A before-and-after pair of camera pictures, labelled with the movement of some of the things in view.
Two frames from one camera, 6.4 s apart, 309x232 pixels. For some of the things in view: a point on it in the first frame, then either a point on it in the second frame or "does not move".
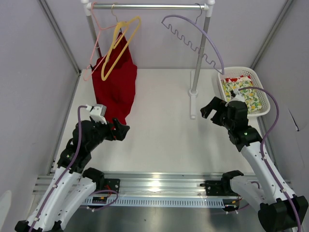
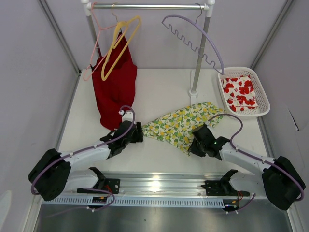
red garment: x=115 y=77 does not move
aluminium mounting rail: x=158 y=184 does not move
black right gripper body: x=222 y=119 → x=198 y=148
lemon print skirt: x=251 y=96 → x=176 y=128
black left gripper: x=121 y=131 → x=138 y=136
